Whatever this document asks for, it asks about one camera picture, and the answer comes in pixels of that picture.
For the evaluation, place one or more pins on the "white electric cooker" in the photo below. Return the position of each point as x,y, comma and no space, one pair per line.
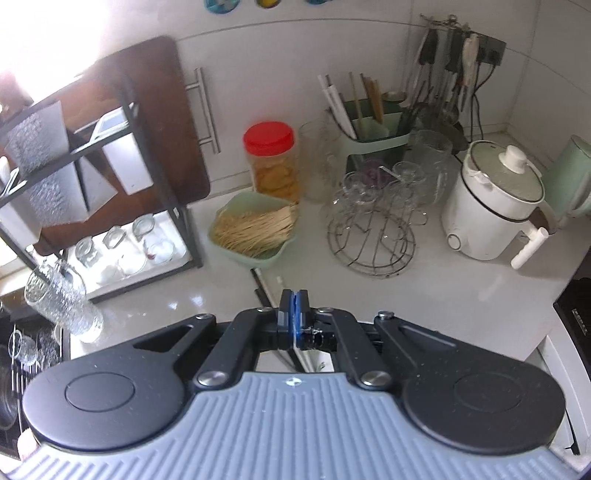
485,217

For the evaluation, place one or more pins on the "green utensil holder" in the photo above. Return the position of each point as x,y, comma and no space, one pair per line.
369,134

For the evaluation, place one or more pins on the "black wall socket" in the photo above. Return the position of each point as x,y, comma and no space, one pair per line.
491,48

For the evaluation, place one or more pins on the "bundle of dried noodles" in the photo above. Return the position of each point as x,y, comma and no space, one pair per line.
251,230

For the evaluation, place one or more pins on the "row of hanging kitchen utensils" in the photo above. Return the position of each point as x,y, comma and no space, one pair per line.
438,69

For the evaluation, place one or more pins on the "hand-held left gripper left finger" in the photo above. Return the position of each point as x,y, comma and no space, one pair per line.
288,321

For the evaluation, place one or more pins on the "tall textured glass cup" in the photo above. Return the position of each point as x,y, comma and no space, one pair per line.
64,304

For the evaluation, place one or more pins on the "black kitchen sink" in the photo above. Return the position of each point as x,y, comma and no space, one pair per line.
7,392

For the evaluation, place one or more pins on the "purple translucent cup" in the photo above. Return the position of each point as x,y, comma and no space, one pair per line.
375,171

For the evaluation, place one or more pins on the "green plastic basket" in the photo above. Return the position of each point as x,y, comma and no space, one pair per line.
258,261

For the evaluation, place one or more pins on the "textured glass pitcher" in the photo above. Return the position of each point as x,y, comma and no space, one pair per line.
318,161
434,161

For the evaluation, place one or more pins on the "pale green kettle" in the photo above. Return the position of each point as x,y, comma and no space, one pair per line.
570,180

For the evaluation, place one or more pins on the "black metal kitchen rack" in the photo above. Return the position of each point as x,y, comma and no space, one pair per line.
182,230

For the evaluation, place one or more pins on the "grey patterned cutting mat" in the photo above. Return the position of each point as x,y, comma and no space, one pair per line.
51,170

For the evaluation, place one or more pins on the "black chopstick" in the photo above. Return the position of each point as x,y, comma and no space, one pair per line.
263,299
257,281

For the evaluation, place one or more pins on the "bundle of assorted chopsticks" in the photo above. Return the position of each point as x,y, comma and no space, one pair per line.
339,110

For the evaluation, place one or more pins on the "small clear drinking glass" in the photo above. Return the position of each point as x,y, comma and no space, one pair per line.
122,251
94,258

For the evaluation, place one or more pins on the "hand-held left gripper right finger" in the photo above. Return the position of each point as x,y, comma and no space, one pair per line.
301,321

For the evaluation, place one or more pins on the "set of hanging clear glasses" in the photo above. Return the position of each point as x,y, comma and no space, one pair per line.
355,194

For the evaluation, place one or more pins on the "white rack holder box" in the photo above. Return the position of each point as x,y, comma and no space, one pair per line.
127,161
18,226

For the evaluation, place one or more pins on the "clear wine glass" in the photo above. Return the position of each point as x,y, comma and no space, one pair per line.
23,348

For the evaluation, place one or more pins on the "dark wooden cutting board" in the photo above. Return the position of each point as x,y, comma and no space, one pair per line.
157,115

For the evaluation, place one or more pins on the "teal suction hook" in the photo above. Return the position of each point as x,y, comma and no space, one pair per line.
319,2
221,4

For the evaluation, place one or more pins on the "black sink drying rack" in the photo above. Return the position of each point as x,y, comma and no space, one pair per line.
46,350

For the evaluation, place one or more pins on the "plastic jar with red lid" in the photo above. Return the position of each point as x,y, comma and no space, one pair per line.
272,161

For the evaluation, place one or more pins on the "black cooktop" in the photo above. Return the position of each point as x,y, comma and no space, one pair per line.
575,314

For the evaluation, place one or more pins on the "white drip tray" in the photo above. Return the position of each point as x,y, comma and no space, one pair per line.
178,258

